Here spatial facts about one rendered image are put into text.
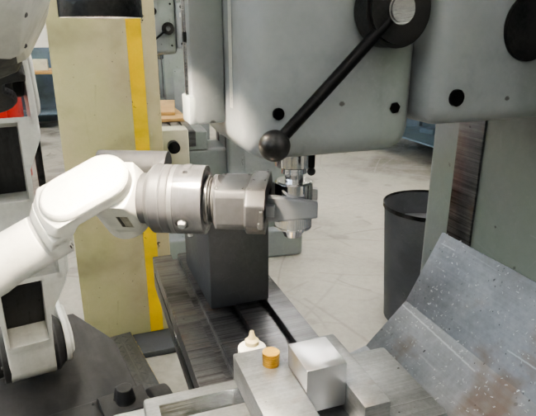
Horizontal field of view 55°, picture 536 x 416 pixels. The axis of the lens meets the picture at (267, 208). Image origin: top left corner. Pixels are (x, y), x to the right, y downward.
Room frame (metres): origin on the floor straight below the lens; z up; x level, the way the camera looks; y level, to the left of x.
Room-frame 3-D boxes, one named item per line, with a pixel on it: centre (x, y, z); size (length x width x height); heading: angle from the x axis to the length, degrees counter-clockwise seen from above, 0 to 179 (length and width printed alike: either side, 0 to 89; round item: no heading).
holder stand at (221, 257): (1.01, 0.09, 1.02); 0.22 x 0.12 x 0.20; 21
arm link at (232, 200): (0.62, 0.06, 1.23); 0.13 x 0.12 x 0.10; 175
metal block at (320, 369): (0.54, -0.06, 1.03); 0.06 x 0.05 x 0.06; 19
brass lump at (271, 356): (0.56, 0.00, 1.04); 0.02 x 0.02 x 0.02
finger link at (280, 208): (0.59, -0.03, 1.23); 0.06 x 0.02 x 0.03; 85
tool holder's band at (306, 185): (0.62, -0.03, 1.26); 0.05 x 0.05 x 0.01
